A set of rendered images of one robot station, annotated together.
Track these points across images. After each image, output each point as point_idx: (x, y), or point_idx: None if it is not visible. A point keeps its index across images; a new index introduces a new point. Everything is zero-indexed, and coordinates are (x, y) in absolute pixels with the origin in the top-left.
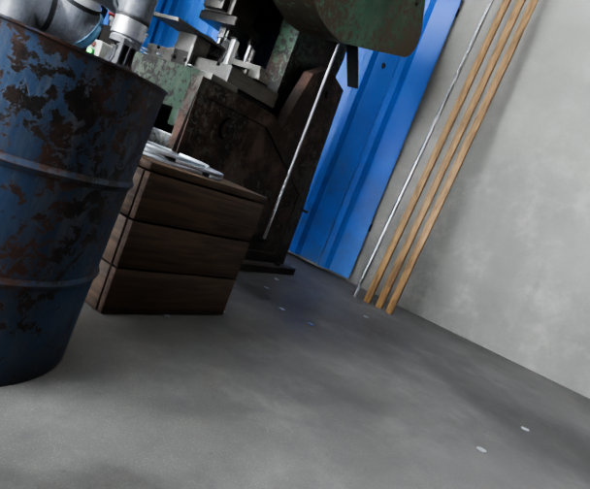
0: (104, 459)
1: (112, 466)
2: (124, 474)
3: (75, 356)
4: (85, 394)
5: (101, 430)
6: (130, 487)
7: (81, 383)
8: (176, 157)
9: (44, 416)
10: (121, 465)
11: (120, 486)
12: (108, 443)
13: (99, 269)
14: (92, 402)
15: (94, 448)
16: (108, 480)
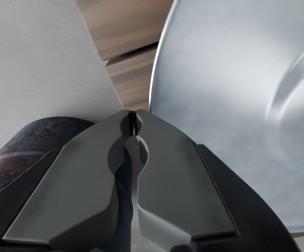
0: (133, 227)
1: (135, 228)
2: (137, 231)
3: (136, 178)
4: (134, 202)
5: (135, 217)
6: (138, 234)
7: (134, 196)
8: (289, 228)
9: None
10: (138, 228)
11: (135, 234)
12: (136, 222)
13: (131, 220)
14: (136, 205)
15: (131, 223)
16: (132, 232)
